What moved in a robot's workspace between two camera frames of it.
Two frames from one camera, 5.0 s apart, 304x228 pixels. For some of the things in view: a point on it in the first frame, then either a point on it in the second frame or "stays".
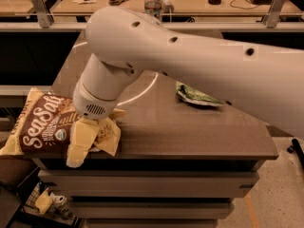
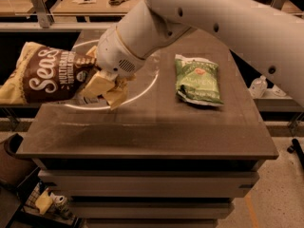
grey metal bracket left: x=45 y=18 stays
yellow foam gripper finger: x=83 y=134 → x=100 y=83
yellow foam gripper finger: x=109 y=134 → x=117 y=95
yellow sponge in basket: x=44 y=201 stays
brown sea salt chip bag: x=42 y=125 → x=44 y=73
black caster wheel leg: x=295 y=145 stays
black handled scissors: x=119 y=2 stays
